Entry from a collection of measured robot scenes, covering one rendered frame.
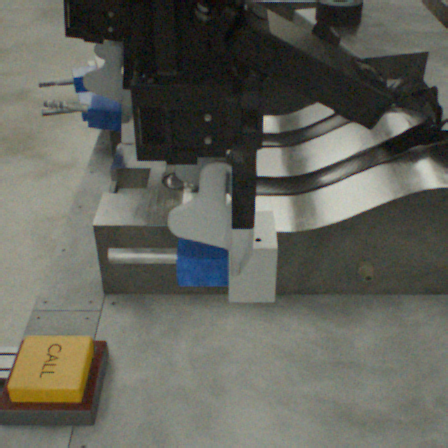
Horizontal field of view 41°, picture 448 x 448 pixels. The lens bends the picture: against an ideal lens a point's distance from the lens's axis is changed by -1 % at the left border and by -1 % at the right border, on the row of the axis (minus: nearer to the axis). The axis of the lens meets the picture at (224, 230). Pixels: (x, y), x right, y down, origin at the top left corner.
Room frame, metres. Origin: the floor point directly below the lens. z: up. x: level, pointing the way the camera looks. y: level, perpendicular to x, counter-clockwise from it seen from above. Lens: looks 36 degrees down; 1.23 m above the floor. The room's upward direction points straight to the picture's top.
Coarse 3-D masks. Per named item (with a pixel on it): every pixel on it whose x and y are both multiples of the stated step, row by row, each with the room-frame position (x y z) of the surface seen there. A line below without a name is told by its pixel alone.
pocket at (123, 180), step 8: (120, 168) 0.58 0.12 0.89; (128, 168) 0.58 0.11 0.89; (136, 168) 0.58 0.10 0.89; (144, 168) 0.58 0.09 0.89; (112, 176) 0.58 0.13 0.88; (120, 176) 0.58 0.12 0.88; (128, 176) 0.58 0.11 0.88; (136, 176) 0.58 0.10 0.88; (144, 176) 0.58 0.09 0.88; (112, 184) 0.57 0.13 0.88; (120, 184) 0.58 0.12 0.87; (128, 184) 0.58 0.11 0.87; (136, 184) 0.58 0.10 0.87; (144, 184) 0.58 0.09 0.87; (112, 192) 0.56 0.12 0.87; (120, 192) 0.58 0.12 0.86; (128, 192) 0.58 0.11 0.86; (136, 192) 0.58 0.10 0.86; (144, 192) 0.58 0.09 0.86
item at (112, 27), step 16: (64, 0) 0.61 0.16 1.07; (80, 0) 0.60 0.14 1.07; (96, 0) 0.60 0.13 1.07; (112, 0) 0.60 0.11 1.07; (128, 0) 0.61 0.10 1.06; (64, 16) 0.61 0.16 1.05; (80, 16) 0.62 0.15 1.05; (96, 16) 0.61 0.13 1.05; (112, 16) 0.61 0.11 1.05; (128, 16) 0.61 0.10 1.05; (80, 32) 0.61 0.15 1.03; (96, 32) 0.61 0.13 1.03; (112, 32) 0.61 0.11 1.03
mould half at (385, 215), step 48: (336, 144) 0.61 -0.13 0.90; (336, 192) 0.52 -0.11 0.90; (384, 192) 0.49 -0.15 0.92; (432, 192) 0.47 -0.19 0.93; (96, 240) 0.47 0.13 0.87; (144, 240) 0.47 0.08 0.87; (288, 240) 0.47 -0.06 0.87; (336, 240) 0.47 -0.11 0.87; (384, 240) 0.47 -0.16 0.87; (432, 240) 0.47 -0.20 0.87; (144, 288) 0.47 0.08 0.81; (192, 288) 0.47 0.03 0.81; (288, 288) 0.47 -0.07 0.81; (336, 288) 0.47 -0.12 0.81; (384, 288) 0.47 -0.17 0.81; (432, 288) 0.47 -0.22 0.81
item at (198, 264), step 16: (256, 224) 0.38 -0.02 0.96; (272, 224) 0.38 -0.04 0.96; (192, 240) 0.38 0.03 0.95; (256, 240) 0.36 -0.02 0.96; (272, 240) 0.36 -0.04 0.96; (112, 256) 0.37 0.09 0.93; (128, 256) 0.37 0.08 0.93; (144, 256) 0.37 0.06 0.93; (160, 256) 0.37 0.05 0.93; (176, 256) 0.36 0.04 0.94; (192, 256) 0.36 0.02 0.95; (208, 256) 0.36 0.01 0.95; (224, 256) 0.36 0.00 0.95; (256, 256) 0.35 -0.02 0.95; (272, 256) 0.35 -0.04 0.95; (192, 272) 0.35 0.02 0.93; (208, 272) 0.35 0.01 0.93; (224, 272) 0.35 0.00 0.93; (256, 272) 0.35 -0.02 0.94; (272, 272) 0.35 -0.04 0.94; (240, 288) 0.35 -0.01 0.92; (256, 288) 0.35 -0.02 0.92; (272, 288) 0.35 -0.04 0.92
